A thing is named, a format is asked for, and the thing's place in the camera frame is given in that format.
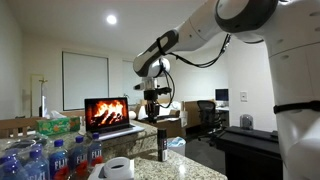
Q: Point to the white square box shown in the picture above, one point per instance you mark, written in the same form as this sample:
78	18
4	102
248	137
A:
95	173

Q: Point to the pack of water bottles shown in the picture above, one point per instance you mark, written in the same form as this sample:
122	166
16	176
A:
20	143

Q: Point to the beige sofa with bedding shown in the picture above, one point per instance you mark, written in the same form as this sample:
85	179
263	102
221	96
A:
170	113

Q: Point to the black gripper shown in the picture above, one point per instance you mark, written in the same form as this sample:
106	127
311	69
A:
151	96

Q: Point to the trash bin with bag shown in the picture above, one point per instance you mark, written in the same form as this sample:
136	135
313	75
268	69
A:
176	145

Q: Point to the narrow white window blind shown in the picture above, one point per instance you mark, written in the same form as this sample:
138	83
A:
128	83

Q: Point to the grey mug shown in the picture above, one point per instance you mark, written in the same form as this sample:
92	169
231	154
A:
246	121

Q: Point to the white door with hook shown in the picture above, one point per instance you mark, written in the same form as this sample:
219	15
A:
36	96

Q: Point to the black table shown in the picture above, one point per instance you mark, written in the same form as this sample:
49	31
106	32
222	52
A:
250	150

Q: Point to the green tissue box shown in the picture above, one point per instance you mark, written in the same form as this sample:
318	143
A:
56	126

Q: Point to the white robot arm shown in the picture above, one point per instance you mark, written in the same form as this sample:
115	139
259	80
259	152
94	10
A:
300	100

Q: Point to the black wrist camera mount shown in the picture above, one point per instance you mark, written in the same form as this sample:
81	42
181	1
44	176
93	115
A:
163	91

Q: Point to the black bottle with label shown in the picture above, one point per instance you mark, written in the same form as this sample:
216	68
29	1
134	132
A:
162	145

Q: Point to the open laptop showing fire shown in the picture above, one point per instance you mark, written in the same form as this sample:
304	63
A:
106	113

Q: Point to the brown cardboard box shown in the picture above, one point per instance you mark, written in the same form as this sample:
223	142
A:
190	113

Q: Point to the white wall switch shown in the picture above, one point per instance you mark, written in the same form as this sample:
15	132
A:
244	96

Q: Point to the large round ceiling light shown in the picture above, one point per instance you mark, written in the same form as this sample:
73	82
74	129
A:
111	19

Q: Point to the Fiji water bottle blue cap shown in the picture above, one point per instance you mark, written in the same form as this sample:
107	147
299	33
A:
95	151
36	166
11	170
58	163
78	158

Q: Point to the wide white window blind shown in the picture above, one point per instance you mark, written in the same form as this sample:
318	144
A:
85	80

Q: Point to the black office chair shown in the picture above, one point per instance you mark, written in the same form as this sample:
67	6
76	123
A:
208	113

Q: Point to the desktop computer monitor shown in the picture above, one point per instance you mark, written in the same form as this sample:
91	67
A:
222	95

